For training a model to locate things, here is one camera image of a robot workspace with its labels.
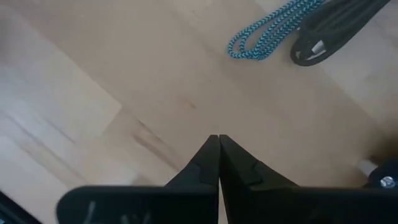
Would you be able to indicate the black aluminium table frame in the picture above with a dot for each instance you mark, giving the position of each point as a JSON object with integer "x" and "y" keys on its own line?
{"x": 12, "y": 214}

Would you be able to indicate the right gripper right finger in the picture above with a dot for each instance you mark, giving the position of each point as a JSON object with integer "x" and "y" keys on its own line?
{"x": 280, "y": 205}

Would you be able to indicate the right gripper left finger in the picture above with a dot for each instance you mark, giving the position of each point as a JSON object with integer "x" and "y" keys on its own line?
{"x": 174, "y": 205}

